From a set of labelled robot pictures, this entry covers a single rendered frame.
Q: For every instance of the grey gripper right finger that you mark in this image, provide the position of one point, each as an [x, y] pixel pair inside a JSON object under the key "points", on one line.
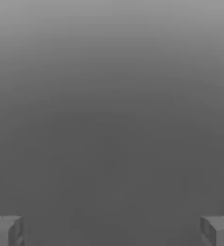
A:
{"points": [[217, 230]]}

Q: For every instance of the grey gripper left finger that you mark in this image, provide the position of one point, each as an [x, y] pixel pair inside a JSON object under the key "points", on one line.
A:
{"points": [[6, 230]]}

